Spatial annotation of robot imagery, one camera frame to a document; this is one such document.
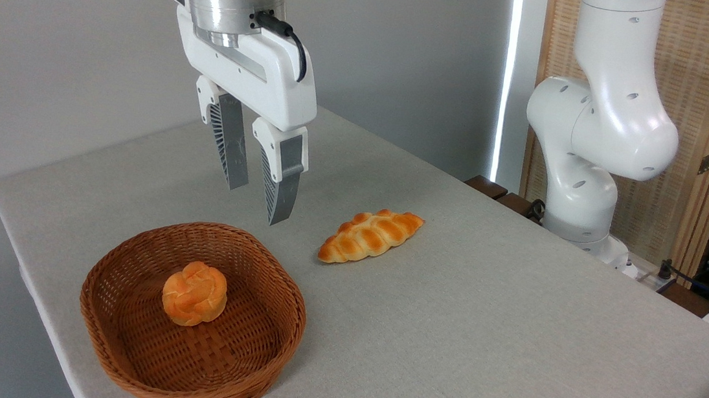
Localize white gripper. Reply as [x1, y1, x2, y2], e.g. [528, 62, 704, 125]
[157, 5, 326, 229]

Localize long braided bread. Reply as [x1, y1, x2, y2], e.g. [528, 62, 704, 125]
[317, 203, 426, 272]

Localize round knotted bread roll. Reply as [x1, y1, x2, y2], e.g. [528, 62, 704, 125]
[159, 258, 232, 331]

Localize brown wicker basket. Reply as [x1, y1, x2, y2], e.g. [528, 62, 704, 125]
[70, 210, 315, 398]

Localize dark brown wooden slat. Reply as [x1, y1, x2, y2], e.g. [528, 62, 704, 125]
[463, 174, 510, 202]
[655, 280, 709, 319]
[496, 192, 545, 222]

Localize grey tablecloth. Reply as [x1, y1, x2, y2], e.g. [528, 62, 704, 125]
[0, 75, 709, 398]

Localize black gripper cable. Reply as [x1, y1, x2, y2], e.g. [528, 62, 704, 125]
[246, 10, 313, 84]

